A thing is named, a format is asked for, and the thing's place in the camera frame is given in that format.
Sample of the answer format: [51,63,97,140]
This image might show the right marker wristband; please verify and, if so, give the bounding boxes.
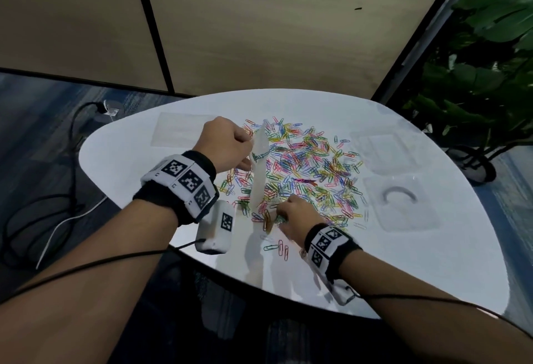
[303,222,363,283]

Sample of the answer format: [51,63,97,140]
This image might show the black floor cable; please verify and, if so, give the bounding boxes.
[0,101,109,271]

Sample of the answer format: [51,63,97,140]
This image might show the floor power socket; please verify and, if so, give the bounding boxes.
[93,99,122,118]

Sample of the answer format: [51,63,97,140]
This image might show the black left camera cable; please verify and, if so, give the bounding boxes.
[8,237,207,300]

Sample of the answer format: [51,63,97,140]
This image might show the pile of coloured paper clips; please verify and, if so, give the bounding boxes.
[218,116,369,262]

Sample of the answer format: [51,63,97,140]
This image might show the marker wristband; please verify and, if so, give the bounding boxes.
[133,150,220,227]
[303,222,363,283]

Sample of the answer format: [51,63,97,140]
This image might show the black plant stand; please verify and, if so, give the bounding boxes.
[443,142,533,185]

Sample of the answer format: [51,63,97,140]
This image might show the black right camera cable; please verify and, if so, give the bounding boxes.
[354,291,533,340]

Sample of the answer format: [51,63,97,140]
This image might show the person's left hand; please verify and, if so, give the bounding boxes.
[192,116,255,174]

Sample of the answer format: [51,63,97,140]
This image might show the green leafy plant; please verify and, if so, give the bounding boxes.
[399,0,533,160]

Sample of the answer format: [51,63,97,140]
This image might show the person's right hand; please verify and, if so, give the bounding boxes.
[274,194,330,248]

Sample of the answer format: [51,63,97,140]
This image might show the left marker wristband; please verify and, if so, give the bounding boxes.
[133,150,220,227]

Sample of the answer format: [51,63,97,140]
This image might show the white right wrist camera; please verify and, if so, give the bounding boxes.
[320,274,361,307]

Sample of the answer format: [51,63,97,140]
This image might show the white floor cable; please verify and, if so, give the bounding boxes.
[35,195,108,271]

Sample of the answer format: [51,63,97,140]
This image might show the person's right forearm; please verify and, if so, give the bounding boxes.
[339,249,533,364]

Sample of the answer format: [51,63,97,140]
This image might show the clear plastic bag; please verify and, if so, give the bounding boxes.
[150,112,217,149]
[249,120,275,223]

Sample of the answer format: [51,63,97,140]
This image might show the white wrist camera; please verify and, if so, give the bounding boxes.
[320,274,361,307]
[195,200,236,255]

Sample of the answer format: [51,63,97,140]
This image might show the clear plastic box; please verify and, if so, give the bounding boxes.
[363,172,442,234]

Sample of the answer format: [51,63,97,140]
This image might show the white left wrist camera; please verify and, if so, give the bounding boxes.
[195,200,236,255]

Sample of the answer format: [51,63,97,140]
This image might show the person's left forearm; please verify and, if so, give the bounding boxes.
[0,199,180,364]

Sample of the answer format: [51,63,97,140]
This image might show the clear plastic box lid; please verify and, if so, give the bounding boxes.
[351,128,419,175]

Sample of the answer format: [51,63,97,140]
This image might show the black camera cable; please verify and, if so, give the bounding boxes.
[354,291,533,340]
[8,237,207,300]

